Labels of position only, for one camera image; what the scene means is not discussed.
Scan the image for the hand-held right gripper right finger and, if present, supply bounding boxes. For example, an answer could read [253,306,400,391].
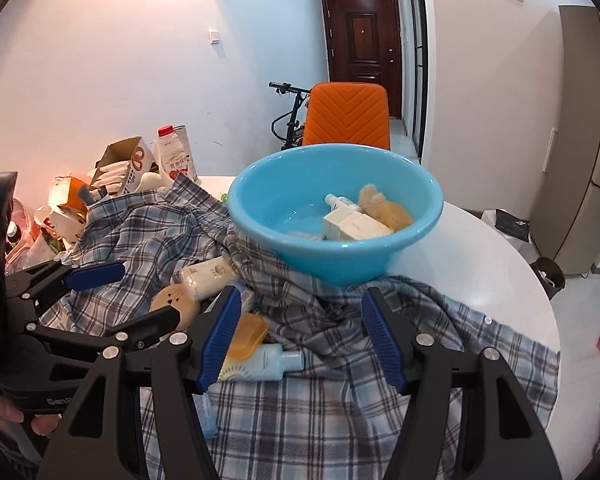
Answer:
[361,287,563,480]

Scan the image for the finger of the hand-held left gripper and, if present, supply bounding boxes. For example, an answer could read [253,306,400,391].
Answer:
[4,259,127,319]
[25,304,201,354]

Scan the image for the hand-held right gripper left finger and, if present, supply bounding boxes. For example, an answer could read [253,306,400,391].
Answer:
[37,285,243,480]

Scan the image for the round tan disc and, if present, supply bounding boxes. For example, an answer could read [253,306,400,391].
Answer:
[149,284,204,333]

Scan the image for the white and tan box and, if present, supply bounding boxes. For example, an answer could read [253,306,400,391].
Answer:
[322,207,396,243]

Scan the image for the beige plush toy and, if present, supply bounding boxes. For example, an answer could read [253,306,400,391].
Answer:
[357,184,415,233]

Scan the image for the white yarn ball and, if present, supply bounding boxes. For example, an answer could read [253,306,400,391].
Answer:
[324,193,363,214]

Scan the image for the blue plastic basin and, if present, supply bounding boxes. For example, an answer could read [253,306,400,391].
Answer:
[228,143,444,287]

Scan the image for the person's left hand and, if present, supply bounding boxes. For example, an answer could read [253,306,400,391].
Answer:
[0,395,62,437]

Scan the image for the yellow orange case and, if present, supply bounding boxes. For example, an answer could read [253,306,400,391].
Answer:
[224,312,271,361]

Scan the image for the light blue packet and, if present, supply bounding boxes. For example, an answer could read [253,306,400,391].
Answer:
[197,394,220,438]
[234,285,257,312]

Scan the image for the pale blue bottle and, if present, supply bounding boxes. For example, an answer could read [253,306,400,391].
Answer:
[216,344,306,383]

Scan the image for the white soft packet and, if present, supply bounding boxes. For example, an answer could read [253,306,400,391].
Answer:
[172,255,239,301]

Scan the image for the blue plaid cloth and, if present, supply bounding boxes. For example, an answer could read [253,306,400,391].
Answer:
[0,174,561,480]

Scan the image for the open cardboard box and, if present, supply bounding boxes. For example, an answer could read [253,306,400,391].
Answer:
[90,136,158,197]

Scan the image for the milk bottle with red cap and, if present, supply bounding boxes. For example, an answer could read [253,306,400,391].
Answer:
[152,125,199,183]

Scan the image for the metal tin can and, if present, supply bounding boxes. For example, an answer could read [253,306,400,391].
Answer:
[172,124,190,158]

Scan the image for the white foam box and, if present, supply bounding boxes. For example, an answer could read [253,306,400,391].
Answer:
[481,208,533,246]

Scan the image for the black plastic bag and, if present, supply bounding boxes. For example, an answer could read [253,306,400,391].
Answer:
[495,210,532,238]

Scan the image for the dark trash bin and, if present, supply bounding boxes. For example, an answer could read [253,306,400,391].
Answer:
[529,257,566,301]

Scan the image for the black bicycle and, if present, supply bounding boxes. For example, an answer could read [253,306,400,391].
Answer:
[268,81,313,151]

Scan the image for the orange chair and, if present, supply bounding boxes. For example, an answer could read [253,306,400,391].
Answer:
[301,82,392,151]

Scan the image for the beige refrigerator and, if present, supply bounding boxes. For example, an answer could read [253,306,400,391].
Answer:
[530,5,600,276]

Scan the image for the glass sliding door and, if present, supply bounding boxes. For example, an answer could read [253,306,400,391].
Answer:
[407,0,431,161]

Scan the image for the dark wooden door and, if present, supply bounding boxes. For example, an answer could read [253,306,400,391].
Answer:
[321,0,403,121]

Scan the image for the white wall strip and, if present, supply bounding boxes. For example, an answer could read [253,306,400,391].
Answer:
[545,127,560,172]

